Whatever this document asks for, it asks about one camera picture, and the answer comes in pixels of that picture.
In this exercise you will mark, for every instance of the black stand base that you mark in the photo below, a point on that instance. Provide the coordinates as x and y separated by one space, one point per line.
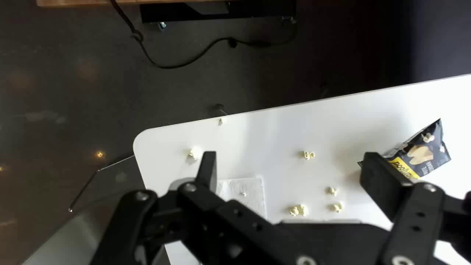
206 12

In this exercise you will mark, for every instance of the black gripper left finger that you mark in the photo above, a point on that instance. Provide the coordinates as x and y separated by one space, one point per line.
210 215

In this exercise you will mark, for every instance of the white popcorn piece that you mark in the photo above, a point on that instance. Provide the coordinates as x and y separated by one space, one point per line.
297 209
332 190
335 206
193 155
307 155

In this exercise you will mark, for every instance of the black Smartfood popcorn bag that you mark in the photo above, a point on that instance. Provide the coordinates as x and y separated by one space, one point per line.
421 153

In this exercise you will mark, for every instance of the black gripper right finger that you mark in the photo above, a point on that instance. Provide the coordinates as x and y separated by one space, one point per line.
416 215

